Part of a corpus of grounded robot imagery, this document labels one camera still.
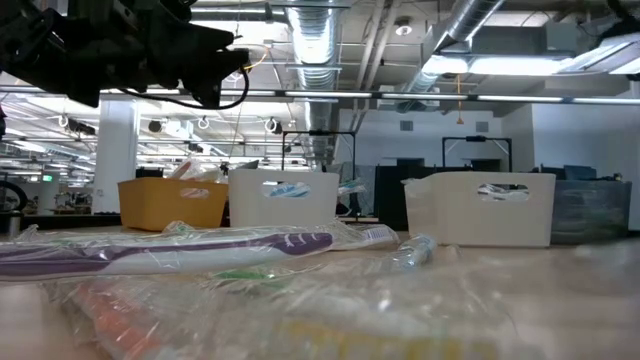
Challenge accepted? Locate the toothbrush with purple bristles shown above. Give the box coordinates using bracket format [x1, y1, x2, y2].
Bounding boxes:
[344, 223, 401, 249]

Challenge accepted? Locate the white pillar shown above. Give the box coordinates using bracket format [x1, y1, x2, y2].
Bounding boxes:
[92, 99, 140, 215]

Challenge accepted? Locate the long overhead beam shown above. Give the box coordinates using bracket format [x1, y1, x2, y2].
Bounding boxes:
[0, 84, 640, 105]

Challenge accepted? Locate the yellow plastic bin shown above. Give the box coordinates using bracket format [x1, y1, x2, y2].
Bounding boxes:
[117, 177, 230, 232]

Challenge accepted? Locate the white plastic bin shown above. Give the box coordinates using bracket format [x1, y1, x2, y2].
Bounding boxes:
[403, 172, 557, 249]
[228, 168, 341, 227]

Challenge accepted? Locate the black round hoop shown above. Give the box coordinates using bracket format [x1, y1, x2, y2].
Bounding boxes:
[0, 180, 30, 211]

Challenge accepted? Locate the rectangular ceiling light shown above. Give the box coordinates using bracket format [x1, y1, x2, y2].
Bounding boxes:
[422, 53, 566, 77]

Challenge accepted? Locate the yellow toothbrush in wrapper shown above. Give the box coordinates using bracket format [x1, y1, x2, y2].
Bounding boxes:
[269, 319, 506, 360]

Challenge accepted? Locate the grey translucent plastic bin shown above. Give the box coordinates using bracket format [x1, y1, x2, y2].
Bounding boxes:
[549, 179, 633, 245]

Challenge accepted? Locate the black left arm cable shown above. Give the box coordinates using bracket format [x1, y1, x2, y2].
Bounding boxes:
[119, 64, 250, 112]

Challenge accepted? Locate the silver spiral duct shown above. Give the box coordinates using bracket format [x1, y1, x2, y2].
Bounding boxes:
[285, 0, 347, 171]
[397, 0, 506, 114]

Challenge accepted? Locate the black aluminium table frame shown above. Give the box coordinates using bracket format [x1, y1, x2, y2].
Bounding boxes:
[0, 213, 406, 232]

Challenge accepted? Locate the yellow hanging cord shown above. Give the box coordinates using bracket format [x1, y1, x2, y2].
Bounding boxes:
[453, 73, 465, 126]

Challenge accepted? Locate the black workstation frame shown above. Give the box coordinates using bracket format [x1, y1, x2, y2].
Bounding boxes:
[441, 134, 514, 174]

